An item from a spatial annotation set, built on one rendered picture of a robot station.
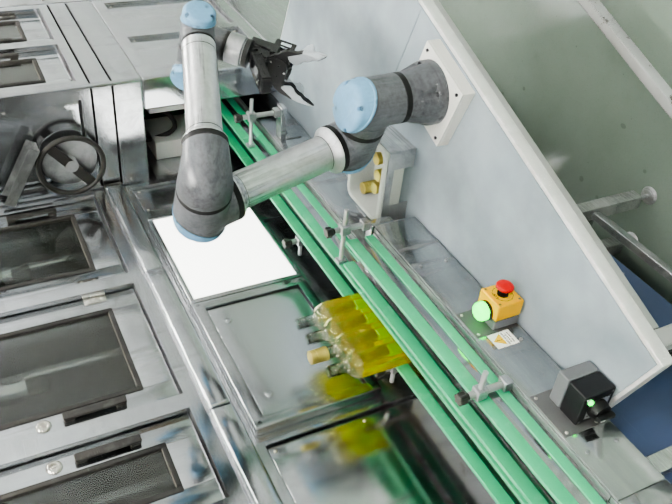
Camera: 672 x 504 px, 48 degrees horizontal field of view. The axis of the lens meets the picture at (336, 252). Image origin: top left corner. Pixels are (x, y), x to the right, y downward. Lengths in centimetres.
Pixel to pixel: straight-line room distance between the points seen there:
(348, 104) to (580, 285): 62
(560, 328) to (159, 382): 98
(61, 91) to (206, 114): 94
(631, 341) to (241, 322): 102
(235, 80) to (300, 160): 93
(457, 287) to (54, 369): 103
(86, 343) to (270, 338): 48
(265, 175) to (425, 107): 39
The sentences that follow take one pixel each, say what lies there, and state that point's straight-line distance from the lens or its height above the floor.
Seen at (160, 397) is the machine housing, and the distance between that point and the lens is 196.
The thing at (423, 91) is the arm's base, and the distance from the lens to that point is 175.
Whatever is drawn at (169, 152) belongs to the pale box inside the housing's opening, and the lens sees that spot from 280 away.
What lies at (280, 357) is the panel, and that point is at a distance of 199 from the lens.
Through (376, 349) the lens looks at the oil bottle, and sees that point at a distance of 181.
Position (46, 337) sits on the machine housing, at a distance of 216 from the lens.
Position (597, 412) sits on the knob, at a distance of 157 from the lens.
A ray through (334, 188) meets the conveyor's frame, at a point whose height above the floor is 82.
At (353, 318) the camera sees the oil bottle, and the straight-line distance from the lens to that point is 188.
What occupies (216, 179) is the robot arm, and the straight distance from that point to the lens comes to 153.
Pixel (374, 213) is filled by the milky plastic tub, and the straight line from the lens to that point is 208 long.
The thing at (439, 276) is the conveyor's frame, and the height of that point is 83.
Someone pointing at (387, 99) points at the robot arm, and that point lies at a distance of 171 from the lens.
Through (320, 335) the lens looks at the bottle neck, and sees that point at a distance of 185.
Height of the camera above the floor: 178
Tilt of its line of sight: 24 degrees down
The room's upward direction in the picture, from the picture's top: 104 degrees counter-clockwise
